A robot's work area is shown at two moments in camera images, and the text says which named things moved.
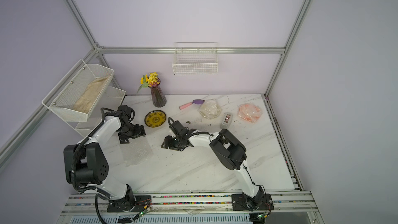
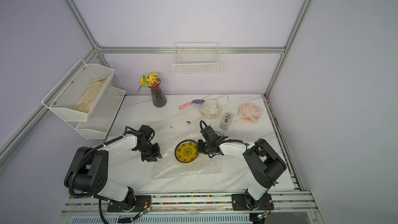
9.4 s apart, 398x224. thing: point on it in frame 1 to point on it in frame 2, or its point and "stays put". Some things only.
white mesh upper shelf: [66, 94] stays put
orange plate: [249, 111] stays put
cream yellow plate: [209, 109] stays put
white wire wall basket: [196, 58] stays put
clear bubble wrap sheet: [210, 109] stays put
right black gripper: [167, 143] to [200, 151]
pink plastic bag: [249, 111] stays put
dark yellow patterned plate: [155, 119] to [186, 151]
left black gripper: [140, 131] to [156, 154]
